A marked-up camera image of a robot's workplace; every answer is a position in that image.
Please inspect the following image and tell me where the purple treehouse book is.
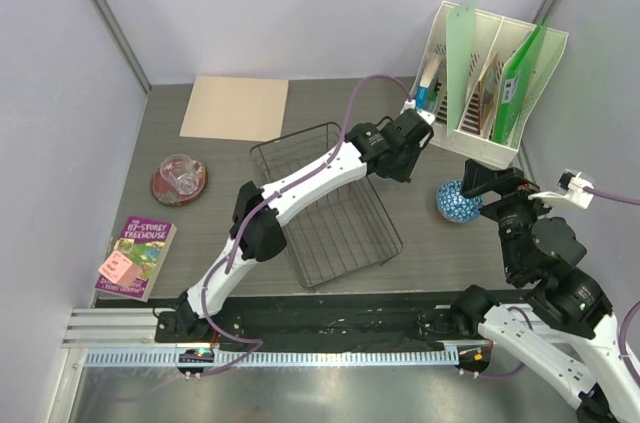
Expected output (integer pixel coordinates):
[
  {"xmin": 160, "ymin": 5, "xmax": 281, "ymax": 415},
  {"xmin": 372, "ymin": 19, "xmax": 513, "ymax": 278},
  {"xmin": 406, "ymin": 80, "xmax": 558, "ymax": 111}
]
[{"xmin": 95, "ymin": 216, "xmax": 177, "ymax": 302}]

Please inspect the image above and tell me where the dark green folder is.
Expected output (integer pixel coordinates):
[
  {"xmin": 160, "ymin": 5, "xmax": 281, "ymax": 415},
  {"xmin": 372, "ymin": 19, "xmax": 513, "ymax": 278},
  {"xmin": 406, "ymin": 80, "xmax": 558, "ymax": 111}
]
[{"xmin": 492, "ymin": 24, "xmax": 548, "ymax": 145}]

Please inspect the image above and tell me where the clear glass cup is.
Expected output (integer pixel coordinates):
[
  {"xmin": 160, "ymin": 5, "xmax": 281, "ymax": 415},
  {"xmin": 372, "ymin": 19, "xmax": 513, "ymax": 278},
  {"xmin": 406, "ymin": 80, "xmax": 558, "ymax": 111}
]
[{"xmin": 160, "ymin": 154, "xmax": 199, "ymax": 195}]

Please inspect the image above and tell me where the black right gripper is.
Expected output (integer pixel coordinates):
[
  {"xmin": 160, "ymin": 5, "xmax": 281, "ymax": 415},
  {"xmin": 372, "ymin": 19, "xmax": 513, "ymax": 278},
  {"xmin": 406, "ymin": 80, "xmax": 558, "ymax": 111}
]
[{"xmin": 458, "ymin": 158, "xmax": 563, "ymax": 277}]

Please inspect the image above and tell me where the white slotted cable duct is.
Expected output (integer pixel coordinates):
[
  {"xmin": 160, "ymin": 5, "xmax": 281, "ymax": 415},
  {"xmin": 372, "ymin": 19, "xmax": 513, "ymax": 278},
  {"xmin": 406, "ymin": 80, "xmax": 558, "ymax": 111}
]
[{"xmin": 84, "ymin": 347, "xmax": 459, "ymax": 369}]

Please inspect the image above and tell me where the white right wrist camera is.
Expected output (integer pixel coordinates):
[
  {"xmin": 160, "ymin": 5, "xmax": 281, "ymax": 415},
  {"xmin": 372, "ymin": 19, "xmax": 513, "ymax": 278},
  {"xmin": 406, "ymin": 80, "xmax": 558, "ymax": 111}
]
[{"xmin": 528, "ymin": 169, "xmax": 594, "ymax": 210}]

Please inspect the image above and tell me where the black wire dish rack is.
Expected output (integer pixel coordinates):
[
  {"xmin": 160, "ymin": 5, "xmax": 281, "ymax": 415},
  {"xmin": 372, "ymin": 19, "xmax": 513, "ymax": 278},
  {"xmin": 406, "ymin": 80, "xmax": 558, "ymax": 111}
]
[{"xmin": 249, "ymin": 122, "xmax": 403, "ymax": 291}]

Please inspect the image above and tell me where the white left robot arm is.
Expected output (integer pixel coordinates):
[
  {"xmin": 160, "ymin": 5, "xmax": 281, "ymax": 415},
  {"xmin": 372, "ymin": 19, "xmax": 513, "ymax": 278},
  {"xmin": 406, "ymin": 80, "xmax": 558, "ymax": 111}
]
[{"xmin": 175, "ymin": 106, "xmax": 435, "ymax": 342}]

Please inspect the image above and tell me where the blue patterned bowl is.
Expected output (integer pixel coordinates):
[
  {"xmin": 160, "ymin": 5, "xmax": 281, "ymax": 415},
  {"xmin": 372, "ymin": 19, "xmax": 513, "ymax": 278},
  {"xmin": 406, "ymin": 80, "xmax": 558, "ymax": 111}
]
[{"xmin": 435, "ymin": 179, "xmax": 484, "ymax": 223}]

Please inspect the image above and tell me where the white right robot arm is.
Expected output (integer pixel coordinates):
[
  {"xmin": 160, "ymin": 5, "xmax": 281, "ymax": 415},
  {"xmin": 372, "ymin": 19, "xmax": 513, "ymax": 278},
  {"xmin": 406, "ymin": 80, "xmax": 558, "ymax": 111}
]
[{"xmin": 451, "ymin": 159, "xmax": 639, "ymax": 422}]

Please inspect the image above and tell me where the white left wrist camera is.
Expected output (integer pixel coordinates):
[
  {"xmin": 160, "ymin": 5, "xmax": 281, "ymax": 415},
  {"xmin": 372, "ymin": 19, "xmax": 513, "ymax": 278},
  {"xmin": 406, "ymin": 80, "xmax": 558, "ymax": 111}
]
[{"xmin": 401, "ymin": 99, "xmax": 436, "ymax": 125}]

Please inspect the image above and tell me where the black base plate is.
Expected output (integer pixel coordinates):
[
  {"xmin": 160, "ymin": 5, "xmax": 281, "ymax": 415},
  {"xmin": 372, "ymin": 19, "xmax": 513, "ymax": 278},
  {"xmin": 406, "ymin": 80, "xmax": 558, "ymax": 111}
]
[{"xmin": 154, "ymin": 287, "xmax": 526, "ymax": 344}]

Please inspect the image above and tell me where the beige cutting board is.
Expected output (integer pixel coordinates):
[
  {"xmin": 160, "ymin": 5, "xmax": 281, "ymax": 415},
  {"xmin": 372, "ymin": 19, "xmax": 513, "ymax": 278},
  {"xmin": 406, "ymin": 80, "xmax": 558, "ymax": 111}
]
[{"xmin": 180, "ymin": 75, "xmax": 289, "ymax": 142}]

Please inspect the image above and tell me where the white file organizer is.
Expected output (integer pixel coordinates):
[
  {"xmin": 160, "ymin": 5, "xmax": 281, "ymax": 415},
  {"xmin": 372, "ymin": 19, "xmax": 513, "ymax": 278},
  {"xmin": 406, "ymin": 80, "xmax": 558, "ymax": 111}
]
[{"xmin": 409, "ymin": 1, "xmax": 569, "ymax": 169}]

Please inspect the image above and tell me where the light green folder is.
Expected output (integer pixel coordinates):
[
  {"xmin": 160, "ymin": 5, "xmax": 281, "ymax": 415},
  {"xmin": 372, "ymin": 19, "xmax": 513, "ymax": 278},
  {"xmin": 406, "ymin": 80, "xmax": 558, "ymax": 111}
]
[{"xmin": 446, "ymin": 0, "xmax": 476, "ymax": 136}]

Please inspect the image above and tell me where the blue book in organizer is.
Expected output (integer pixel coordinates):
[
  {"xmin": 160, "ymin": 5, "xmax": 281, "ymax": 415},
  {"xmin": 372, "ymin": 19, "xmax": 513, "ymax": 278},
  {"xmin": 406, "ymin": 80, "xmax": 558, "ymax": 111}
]
[{"xmin": 414, "ymin": 53, "xmax": 444, "ymax": 113}]

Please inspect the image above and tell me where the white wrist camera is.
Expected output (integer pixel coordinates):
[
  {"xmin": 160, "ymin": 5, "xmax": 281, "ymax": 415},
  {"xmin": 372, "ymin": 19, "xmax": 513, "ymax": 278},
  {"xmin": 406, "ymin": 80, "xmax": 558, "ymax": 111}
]
[
  {"xmin": 401, "ymin": 99, "xmax": 436, "ymax": 125},
  {"xmin": 528, "ymin": 169, "xmax": 594, "ymax": 210}
]

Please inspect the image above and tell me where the red floral plate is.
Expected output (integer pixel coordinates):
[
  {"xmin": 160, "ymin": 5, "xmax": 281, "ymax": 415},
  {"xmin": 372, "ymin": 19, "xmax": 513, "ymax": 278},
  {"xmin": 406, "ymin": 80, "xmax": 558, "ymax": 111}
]
[{"xmin": 150, "ymin": 154, "xmax": 208, "ymax": 206}]

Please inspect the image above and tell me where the brown picture book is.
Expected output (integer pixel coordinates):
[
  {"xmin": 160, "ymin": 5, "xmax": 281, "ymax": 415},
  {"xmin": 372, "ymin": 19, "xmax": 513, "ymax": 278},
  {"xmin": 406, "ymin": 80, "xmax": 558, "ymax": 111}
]
[{"xmin": 477, "ymin": 50, "xmax": 499, "ymax": 131}]

